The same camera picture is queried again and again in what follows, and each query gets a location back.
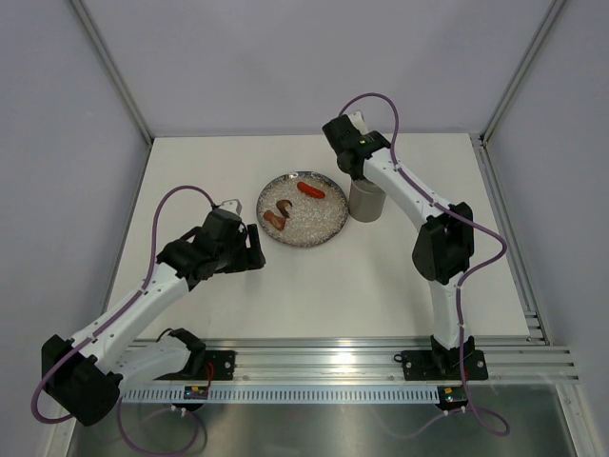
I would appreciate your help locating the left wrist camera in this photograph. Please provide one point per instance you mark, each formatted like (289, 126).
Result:
(232, 205)

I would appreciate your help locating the white slotted cable duct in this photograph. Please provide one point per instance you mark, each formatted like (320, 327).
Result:
(157, 393)

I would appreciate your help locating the brown mushroom piece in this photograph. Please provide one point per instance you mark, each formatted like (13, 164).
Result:
(284, 206)

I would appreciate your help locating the grey cylindrical container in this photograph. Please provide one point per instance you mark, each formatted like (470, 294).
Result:
(365, 201)

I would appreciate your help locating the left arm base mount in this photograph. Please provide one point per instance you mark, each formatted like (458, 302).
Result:
(209, 364)

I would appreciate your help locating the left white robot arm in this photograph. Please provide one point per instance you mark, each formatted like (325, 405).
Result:
(90, 371)

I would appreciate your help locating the plate with rice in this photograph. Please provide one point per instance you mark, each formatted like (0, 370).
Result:
(312, 222)

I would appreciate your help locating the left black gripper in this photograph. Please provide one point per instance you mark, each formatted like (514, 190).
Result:
(247, 254)

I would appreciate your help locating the brown meat piece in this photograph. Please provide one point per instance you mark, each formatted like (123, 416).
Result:
(276, 221)

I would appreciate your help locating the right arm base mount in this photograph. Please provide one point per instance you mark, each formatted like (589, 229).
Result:
(418, 365)

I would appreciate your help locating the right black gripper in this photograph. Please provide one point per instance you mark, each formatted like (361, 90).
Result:
(356, 177)

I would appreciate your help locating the aluminium mounting rail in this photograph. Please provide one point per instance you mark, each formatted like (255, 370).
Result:
(368, 361)

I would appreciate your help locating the red sausage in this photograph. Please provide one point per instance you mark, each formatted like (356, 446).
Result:
(310, 191)

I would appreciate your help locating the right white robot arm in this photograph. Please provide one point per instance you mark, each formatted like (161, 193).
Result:
(444, 244)

